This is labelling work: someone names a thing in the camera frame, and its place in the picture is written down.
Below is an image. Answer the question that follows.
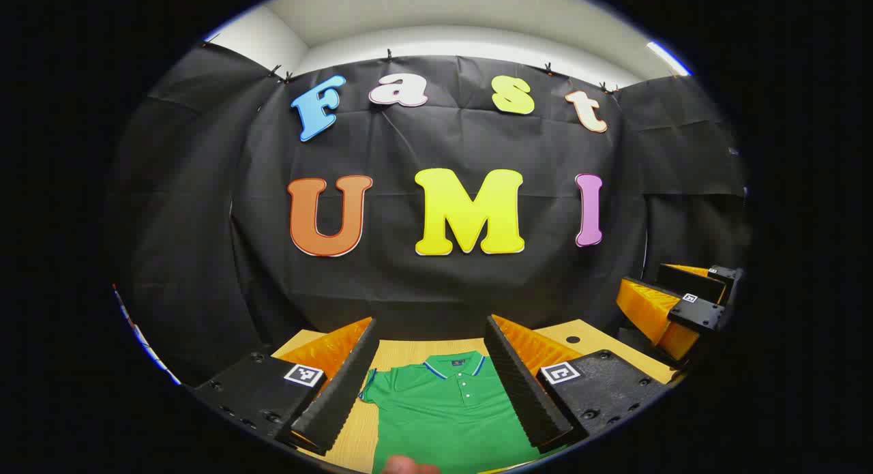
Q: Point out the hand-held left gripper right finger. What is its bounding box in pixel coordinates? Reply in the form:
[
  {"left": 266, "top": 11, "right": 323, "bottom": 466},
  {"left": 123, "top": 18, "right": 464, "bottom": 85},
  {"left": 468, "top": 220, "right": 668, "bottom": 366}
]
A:
[{"left": 484, "top": 314, "right": 672, "bottom": 454}]

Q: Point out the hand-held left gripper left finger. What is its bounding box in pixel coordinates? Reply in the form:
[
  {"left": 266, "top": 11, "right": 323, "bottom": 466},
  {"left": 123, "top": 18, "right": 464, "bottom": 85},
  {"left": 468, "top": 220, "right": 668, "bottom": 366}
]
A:
[{"left": 193, "top": 316, "right": 381, "bottom": 456}]

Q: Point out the green T-shirt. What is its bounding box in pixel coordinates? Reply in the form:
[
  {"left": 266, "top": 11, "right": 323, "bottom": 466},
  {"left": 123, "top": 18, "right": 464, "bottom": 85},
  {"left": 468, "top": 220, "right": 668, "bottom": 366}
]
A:
[{"left": 358, "top": 351, "right": 567, "bottom": 474}]

